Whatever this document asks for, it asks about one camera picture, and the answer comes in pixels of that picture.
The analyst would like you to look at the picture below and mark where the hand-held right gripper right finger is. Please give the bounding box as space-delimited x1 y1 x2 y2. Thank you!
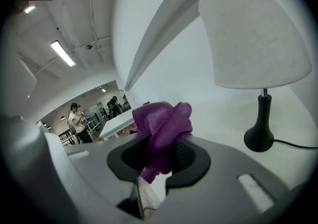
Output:
159 136 306 224

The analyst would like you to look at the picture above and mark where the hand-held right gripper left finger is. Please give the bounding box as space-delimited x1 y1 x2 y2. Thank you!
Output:
0 116 150 224

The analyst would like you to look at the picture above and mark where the purple cloth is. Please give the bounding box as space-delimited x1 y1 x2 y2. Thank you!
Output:
129 101 193 184

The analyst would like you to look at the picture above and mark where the white table lamp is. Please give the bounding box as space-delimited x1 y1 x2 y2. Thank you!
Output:
198 0 313 153

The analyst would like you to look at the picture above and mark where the white square table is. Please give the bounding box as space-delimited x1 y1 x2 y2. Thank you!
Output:
135 88 318 219

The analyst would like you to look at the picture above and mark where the white curved table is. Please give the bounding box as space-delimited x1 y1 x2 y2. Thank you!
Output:
99 108 136 142

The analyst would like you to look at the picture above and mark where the ceiling light panel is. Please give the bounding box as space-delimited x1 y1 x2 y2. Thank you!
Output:
51 40 76 67

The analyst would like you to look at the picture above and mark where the white ceiling conduit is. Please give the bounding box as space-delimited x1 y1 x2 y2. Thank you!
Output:
67 0 111 55

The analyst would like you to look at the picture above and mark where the black cable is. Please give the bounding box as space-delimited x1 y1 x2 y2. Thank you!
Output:
272 138 318 149

